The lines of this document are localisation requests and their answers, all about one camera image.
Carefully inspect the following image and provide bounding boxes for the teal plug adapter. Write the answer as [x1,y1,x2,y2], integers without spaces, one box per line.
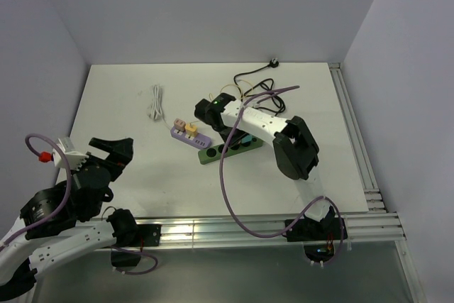
[241,134,257,146]

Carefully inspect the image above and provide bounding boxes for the aluminium right rail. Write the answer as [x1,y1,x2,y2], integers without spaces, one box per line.
[328,63,387,213]

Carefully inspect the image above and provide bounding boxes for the purple power strip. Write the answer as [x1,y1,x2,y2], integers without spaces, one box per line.
[170,127,211,150]

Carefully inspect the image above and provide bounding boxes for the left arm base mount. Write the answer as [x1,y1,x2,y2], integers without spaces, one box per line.
[110,224,162,275]

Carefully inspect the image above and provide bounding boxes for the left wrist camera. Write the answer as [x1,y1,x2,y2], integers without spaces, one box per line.
[38,137,89,170]

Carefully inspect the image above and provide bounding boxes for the yellow thin cable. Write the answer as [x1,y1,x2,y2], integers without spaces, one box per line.
[191,83,255,126]

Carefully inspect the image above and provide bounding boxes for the green power strip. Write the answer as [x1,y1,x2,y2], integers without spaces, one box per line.
[197,137,263,165]

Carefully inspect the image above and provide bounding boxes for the black power cord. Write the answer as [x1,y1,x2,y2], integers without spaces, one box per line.
[233,57,287,116]

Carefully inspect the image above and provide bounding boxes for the pink plug adapter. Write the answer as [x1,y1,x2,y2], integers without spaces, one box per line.
[174,119,186,132]

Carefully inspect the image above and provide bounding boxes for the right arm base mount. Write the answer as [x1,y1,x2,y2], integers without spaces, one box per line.
[283,214,348,265]

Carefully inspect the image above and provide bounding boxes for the orange charger plug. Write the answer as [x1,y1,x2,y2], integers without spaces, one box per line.
[184,123,198,138]

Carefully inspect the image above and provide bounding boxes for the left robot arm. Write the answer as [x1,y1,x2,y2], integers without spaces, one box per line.
[1,133,138,302]

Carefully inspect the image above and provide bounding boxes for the aluminium front rail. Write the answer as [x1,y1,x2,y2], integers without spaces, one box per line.
[70,210,406,254]

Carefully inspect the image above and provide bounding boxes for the white coiled cord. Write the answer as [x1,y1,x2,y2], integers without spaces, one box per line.
[146,84,175,131]

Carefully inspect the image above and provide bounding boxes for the aluminium rail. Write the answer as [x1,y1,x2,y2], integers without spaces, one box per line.
[328,63,387,213]
[70,210,406,254]

